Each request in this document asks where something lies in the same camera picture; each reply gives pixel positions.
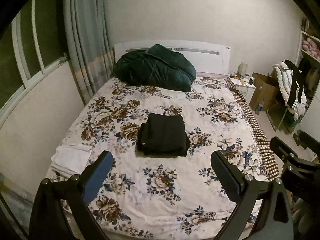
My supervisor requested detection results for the black garment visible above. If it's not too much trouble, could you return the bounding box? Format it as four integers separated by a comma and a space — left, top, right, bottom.
136, 113, 190, 157

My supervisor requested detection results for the white folded cloth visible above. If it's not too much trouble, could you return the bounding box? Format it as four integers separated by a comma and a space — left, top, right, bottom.
50, 144, 93, 178

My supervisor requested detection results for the floral bed blanket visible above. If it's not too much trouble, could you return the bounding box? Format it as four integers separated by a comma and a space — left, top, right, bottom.
47, 75, 279, 239

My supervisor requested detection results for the white nightstand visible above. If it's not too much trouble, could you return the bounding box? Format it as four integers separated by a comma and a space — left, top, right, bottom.
229, 77, 256, 103

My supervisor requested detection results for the cardboard box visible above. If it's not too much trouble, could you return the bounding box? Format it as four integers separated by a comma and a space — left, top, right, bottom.
249, 73, 279, 112

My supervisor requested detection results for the white puffer jacket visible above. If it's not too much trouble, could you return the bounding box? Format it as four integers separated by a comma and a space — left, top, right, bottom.
272, 60, 307, 121

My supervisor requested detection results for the white shelf unit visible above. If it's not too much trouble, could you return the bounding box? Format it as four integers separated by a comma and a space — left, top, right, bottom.
295, 17, 319, 124

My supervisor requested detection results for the white headboard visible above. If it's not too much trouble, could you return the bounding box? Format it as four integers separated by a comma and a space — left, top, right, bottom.
114, 40, 231, 75

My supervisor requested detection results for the dark green duvet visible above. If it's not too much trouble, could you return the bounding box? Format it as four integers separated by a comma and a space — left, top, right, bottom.
112, 44, 196, 92

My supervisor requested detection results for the grey curtain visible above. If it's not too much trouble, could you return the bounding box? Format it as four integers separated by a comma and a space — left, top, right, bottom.
63, 0, 114, 103

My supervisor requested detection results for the window frame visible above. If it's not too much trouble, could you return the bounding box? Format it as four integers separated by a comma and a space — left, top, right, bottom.
1, 0, 68, 122

